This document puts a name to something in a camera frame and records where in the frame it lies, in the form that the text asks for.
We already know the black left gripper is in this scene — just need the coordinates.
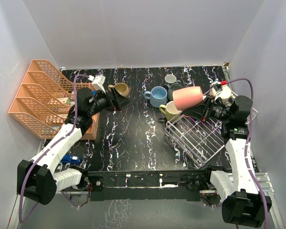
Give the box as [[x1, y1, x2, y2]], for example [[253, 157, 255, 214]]
[[88, 87, 132, 117]]

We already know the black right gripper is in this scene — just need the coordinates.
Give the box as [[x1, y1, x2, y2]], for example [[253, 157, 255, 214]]
[[183, 94, 233, 122]]

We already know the brown ceramic mug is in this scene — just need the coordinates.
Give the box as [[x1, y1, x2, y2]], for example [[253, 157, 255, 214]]
[[108, 83, 130, 98]]

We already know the pink mug cream inside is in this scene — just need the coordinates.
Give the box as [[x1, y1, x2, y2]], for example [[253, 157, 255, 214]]
[[173, 86, 203, 110]]

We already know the yellow green mug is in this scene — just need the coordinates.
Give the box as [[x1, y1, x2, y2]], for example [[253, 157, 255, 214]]
[[159, 101, 182, 122]]

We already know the cream floral mug green inside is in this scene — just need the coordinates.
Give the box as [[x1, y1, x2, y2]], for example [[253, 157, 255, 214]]
[[209, 85, 233, 104]]

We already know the grey green mug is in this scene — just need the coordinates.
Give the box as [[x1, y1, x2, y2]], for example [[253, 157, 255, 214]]
[[164, 83, 183, 101]]

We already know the light blue mug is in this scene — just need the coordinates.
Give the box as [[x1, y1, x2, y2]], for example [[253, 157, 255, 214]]
[[143, 86, 167, 108]]

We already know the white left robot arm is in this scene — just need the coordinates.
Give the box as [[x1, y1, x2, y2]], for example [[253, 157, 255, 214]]
[[17, 88, 130, 205]]

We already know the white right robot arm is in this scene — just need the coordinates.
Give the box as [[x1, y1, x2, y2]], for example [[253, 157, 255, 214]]
[[183, 95, 272, 228]]

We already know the small white grey mug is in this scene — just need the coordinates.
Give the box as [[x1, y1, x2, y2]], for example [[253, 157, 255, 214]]
[[164, 74, 181, 85]]

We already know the green white box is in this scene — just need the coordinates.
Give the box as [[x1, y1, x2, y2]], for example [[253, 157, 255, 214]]
[[57, 97, 71, 105]]

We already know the orange plastic file organizer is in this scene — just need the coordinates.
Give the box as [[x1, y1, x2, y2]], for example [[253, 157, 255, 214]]
[[9, 60, 95, 139]]

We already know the white wire dish rack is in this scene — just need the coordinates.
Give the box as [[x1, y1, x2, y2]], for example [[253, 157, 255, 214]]
[[164, 104, 259, 169]]

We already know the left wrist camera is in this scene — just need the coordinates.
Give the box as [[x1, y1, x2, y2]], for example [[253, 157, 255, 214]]
[[92, 75, 106, 92]]

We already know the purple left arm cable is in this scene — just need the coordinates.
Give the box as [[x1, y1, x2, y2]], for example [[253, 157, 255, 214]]
[[18, 74, 96, 224]]

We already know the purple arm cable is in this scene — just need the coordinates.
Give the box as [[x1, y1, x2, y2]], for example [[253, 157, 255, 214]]
[[18, 74, 96, 224], [202, 77, 272, 229]]

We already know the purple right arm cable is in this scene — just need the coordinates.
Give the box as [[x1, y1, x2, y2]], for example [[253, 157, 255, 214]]
[[202, 77, 272, 229]]

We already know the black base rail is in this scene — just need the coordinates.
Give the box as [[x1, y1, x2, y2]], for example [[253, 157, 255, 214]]
[[61, 170, 229, 202]]

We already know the aluminium frame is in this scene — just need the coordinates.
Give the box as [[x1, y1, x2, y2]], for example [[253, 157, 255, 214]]
[[7, 173, 285, 229]]

